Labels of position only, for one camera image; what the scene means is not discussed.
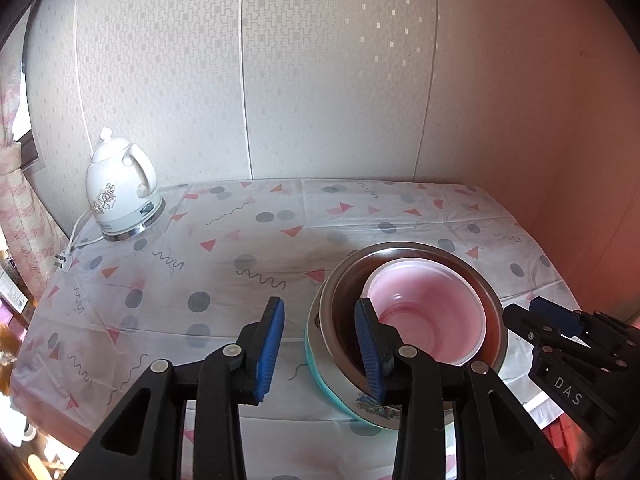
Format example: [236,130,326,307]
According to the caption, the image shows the teal plastic plate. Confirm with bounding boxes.
[304,285,401,423]

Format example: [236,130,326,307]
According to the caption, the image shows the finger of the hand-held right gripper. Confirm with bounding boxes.
[529,296,586,336]
[502,304,561,348]

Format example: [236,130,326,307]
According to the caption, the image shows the pink patterned curtain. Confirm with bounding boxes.
[0,72,68,311]

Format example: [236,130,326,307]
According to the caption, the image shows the silver kettle base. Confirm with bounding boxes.
[100,199,166,242]

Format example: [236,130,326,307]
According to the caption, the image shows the stainless steel bowl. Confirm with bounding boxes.
[316,242,509,392]

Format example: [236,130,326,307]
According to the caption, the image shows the small cardboard boxes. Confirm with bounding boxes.
[0,260,32,323]

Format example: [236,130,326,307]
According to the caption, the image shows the white power cord with plug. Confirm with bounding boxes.
[52,209,108,272]

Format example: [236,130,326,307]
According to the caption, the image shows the white ceramic electric kettle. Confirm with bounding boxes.
[85,127,160,233]

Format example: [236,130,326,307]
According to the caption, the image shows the red plastic bowl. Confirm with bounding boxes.
[362,258,487,367]

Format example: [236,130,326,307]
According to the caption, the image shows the white wall cable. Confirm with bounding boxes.
[71,0,98,147]

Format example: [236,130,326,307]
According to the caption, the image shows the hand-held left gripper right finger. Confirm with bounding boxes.
[354,297,573,480]

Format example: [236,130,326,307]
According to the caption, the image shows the patterned plastic tablecloth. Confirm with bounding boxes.
[10,179,586,480]

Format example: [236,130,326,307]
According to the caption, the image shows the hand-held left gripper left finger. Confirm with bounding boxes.
[62,296,286,480]

